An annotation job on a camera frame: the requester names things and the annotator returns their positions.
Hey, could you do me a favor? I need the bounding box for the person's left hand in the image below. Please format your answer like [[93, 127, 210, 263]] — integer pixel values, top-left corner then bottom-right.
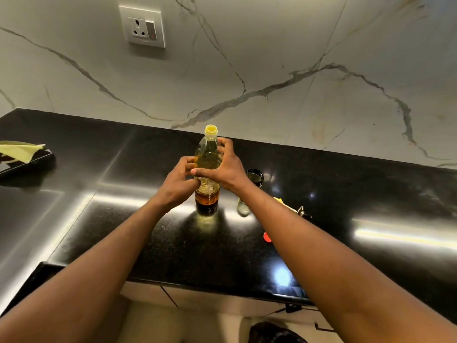
[[154, 156, 201, 213]]

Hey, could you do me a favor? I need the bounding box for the person's right hand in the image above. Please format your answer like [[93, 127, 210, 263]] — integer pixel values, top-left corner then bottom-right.
[[190, 137, 253, 194]]

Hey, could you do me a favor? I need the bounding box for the clear plastic oil bottle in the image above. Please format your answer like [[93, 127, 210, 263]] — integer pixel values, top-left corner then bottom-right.
[[194, 124, 224, 217]]

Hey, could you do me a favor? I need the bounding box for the person's right forearm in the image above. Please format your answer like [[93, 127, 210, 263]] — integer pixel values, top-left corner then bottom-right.
[[231, 181, 457, 343]]

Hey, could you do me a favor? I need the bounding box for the person's left forearm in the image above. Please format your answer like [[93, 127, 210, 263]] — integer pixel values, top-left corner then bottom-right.
[[0, 197, 173, 343]]

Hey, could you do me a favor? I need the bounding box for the clear drinking glass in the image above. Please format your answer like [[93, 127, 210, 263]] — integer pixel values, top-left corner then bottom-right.
[[237, 169, 264, 217]]

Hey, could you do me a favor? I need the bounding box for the white base cabinet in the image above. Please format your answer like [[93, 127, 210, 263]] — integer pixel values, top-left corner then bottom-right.
[[118, 281, 344, 343]]

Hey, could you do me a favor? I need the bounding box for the black tray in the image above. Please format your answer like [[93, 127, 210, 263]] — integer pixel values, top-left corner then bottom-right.
[[0, 141, 56, 180]]

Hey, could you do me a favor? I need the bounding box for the yellow cloth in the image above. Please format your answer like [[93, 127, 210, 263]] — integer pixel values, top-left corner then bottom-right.
[[0, 141, 46, 164]]

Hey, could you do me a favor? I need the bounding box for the yellow handled metal tool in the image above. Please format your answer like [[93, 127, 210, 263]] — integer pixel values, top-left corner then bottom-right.
[[273, 197, 313, 220]]

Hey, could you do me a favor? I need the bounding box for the white wall socket with switch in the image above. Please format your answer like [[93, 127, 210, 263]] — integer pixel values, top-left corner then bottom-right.
[[119, 5, 166, 49]]

